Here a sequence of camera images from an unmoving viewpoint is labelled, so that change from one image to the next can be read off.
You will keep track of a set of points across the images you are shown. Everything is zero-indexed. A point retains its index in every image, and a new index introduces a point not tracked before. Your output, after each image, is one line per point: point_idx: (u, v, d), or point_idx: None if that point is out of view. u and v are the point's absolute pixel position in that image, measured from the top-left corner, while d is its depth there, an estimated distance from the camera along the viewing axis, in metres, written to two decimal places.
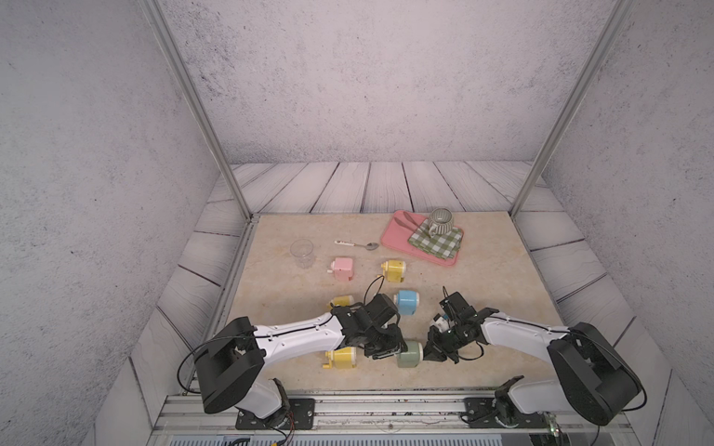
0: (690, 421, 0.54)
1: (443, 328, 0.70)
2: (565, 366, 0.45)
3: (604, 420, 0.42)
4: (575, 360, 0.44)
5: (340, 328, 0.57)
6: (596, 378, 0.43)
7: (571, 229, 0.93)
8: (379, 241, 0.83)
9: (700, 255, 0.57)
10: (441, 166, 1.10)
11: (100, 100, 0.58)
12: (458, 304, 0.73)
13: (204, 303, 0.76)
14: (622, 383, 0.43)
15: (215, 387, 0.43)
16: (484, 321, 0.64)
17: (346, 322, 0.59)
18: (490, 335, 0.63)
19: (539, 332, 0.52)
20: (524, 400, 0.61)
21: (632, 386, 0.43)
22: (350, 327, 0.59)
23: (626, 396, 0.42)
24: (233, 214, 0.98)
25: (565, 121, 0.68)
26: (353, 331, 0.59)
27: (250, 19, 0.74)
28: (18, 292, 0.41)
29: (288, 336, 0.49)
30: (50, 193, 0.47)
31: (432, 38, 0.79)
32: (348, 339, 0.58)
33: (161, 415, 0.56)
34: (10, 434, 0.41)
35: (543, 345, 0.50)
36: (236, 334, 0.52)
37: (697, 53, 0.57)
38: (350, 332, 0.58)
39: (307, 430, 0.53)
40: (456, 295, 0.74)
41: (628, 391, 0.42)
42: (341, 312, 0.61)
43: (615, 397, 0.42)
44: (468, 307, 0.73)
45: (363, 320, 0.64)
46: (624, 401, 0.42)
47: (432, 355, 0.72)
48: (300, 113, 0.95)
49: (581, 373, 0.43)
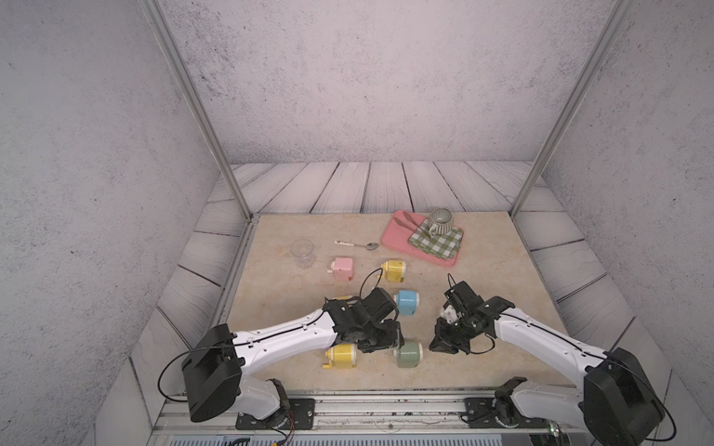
0: (691, 422, 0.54)
1: (452, 319, 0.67)
2: (599, 397, 0.41)
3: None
4: (612, 394, 0.40)
5: (333, 325, 0.54)
6: (628, 413, 0.40)
7: (571, 229, 0.93)
8: (379, 241, 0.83)
9: (700, 255, 0.57)
10: (441, 166, 1.10)
11: (100, 100, 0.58)
12: (465, 294, 0.68)
13: (204, 303, 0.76)
14: (646, 414, 0.41)
15: (199, 397, 0.41)
16: (499, 317, 0.58)
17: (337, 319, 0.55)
18: (504, 334, 0.58)
19: (569, 351, 0.47)
20: (527, 403, 0.61)
21: (655, 415, 0.41)
22: (342, 323, 0.55)
23: (649, 426, 0.40)
24: (233, 214, 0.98)
25: (565, 121, 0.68)
26: (345, 325, 0.55)
27: (250, 19, 0.74)
28: (18, 293, 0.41)
29: (272, 341, 0.47)
30: (50, 193, 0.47)
31: (432, 38, 0.79)
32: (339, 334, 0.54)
33: (161, 415, 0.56)
34: (9, 434, 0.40)
35: (572, 366, 0.46)
36: (217, 341, 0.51)
37: (697, 53, 0.57)
38: (342, 328, 0.54)
39: (307, 430, 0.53)
40: (460, 285, 0.69)
41: (650, 422, 0.41)
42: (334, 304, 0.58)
43: (641, 429, 0.40)
44: (474, 297, 0.68)
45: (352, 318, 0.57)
46: (645, 432, 0.40)
47: (439, 347, 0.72)
48: (300, 113, 0.95)
49: (616, 408, 0.39)
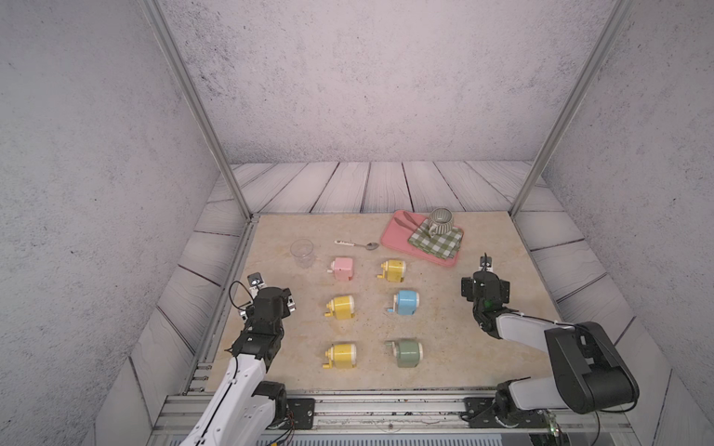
0: (690, 421, 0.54)
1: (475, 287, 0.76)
2: (558, 353, 0.49)
3: (584, 410, 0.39)
4: (569, 348, 0.49)
5: (263, 316, 0.50)
6: (588, 370, 0.47)
7: (571, 229, 0.93)
8: (379, 241, 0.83)
9: (701, 255, 0.57)
10: (441, 166, 1.10)
11: (100, 99, 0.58)
12: (491, 285, 0.58)
13: (205, 303, 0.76)
14: (614, 382, 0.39)
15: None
16: (501, 317, 0.57)
17: (259, 316, 0.50)
18: (503, 328, 0.58)
19: (515, 315, 0.55)
20: (521, 392, 0.65)
21: (628, 389, 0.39)
22: (269, 311, 0.49)
23: (614, 398, 0.44)
24: (233, 214, 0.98)
25: (565, 121, 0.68)
26: (272, 312, 0.49)
27: (250, 19, 0.74)
28: (18, 292, 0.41)
29: (248, 367, 0.46)
30: (50, 193, 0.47)
31: (432, 38, 0.79)
32: (275, 327, 0.51)
33: (161, 415, 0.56)
34: (10, 434, 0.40)
35: (516, 324, 0.54)
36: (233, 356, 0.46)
37: (697, 53, 0.57)
38: (267, 321, 0.49)
39: (307, 430, 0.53)
40: (494, 282, 0.59)
41: (619, 393, 0.45)
42: (258, 295, 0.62)
43: (603, 391, 0.45)
44: (493, 291, 0.56)
45: (279, 305, 0.51)
46: (610, 401, 0.44)
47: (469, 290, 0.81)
48: (300, 113, 0.95)
49: (572, 360, 0.48)
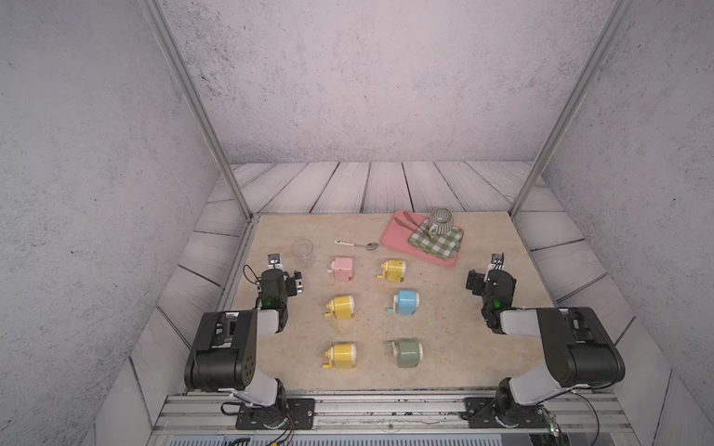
0: (691, 421, 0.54)
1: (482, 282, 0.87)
2: (550, 329, 0.49)
3: (569, 382, 0.45)
4: (560, 325, 0.48)
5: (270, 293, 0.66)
6: (577, 345, 0.46)
7: (571, 229, 0.93)
8: (379, 241, 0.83)
9: (700, 255, 0.57)
10: (441, 166, 1.10)
11: (100, 100, 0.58)
12: (505, 286, 0.71)
13: (205, 303, 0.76)
14: (603, 360, 0.45)
15: (242, 347, 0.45)
16: (506, 313, 0.68)
17: (267, 294, 0.65)
18: (506, 324, 0.68)
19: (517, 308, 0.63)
20: (520, 386, 0.64)
21: (614, 365, 0.44)
22: (274, 289, 0.68)
23: (602, 374, 0.44)
24: (233, 214, 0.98)
25: (565, 121, 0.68)
26: (278, 289, 0.69)
27: (250, 19, 0.74)
28: (18, 293, 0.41)
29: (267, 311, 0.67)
30: (50, 193, 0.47)
31: (432, 38, 0.79)
32: (280, 300, 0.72)
33: (161, 415, 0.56)
34: (10, 434, 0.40)
35: (518, 316, 0.64)
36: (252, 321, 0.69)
37: (697, 53, 0.57)
38: (273, 296, 0.68)
39: (307, 430, 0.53)
40: (507, 282, 0.71)
41: (607, 369, 0.44)
42: (263, 276, 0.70)
43: (589, 365, 0.44)
44: (507, 292, 0.72)
45: (282, 282, 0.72)
46: (596, 374, 0.44)
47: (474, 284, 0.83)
48: (300, 113, 0.95)
49: (561, 334, 0.47)
